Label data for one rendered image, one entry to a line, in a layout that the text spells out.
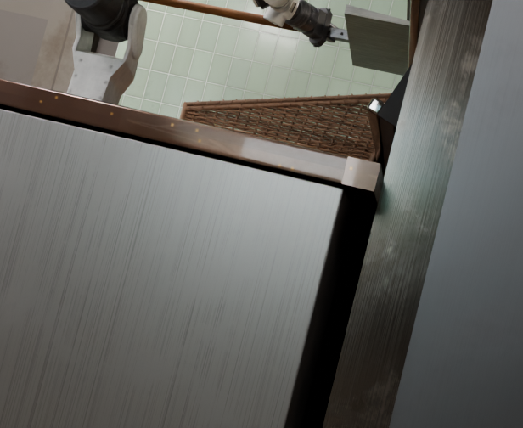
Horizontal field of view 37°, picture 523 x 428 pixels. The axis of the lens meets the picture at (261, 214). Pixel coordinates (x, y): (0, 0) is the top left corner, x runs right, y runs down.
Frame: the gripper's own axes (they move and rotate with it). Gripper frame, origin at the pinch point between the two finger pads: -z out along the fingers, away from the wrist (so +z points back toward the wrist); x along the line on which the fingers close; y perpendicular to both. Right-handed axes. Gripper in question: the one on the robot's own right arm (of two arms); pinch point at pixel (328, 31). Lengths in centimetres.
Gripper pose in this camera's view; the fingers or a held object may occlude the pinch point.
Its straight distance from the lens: 261.7
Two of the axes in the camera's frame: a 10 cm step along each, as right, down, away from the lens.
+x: 2.5, -9.7, 0.5
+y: -6.9, -1.4, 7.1
